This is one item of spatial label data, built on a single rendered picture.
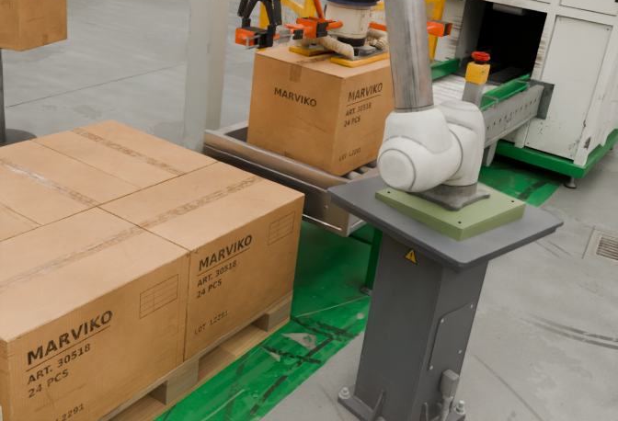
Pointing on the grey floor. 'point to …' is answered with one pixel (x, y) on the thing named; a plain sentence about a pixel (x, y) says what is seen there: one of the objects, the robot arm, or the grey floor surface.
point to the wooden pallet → (203, 365)
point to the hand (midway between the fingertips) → (257, 36)
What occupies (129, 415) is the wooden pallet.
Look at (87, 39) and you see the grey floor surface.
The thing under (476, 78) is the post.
